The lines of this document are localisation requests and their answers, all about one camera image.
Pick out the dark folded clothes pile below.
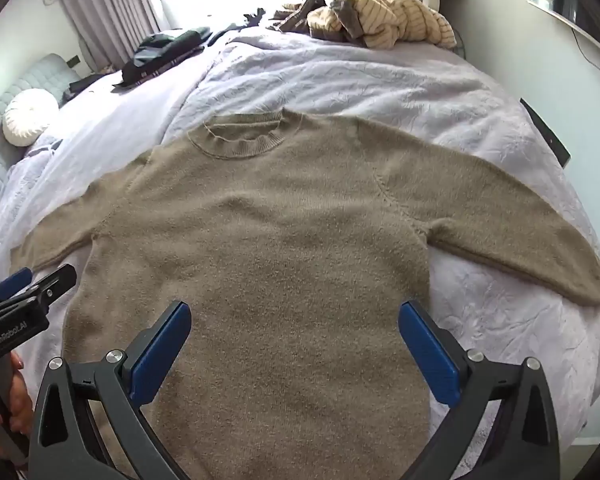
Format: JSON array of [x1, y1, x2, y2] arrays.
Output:
[[112, 26, 216, 90]]

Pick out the black clothes by headboard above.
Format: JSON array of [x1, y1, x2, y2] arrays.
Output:
[[61, 72, 122, 104]]

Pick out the person's left hand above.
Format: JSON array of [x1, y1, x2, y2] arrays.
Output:
[[0, 350, 35, 461]]

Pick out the grey pleated curtain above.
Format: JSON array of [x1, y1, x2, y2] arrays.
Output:
[[50, 0, 161, 76]]

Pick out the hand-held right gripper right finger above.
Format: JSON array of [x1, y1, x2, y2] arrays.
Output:
[[398, 301, 561, 480]]

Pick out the black flat device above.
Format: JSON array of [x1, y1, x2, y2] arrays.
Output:
[[520, 98, 572, 167]]

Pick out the small black cloth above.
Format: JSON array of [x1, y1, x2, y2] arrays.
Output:
[[214, 7, 268, 43]]

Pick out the cream striped garment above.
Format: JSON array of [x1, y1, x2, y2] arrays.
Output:
[[307, 0, 457, 51]]

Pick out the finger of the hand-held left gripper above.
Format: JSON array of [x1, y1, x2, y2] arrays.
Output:
[[0, 267, 34, 311], [19, 264, 78, 308]]

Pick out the dark brown garment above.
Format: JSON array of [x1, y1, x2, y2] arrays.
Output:
[[267, 2, 323, 37]]

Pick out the black television cable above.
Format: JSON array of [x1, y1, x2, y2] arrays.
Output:
[[571, 26, 600, 75]]

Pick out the lavender embossed bedspread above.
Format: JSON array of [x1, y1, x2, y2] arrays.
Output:
[[160, 27, 600, 466]]

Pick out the brown knit sweater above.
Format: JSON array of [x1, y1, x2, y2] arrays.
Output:
[[11, 108, 600, 480]]

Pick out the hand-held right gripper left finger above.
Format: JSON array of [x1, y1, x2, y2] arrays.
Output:
[[27, 301, 193, 480]]

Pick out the white round pleated pillow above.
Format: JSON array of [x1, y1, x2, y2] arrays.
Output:
[[2, 88, 60, 147]]

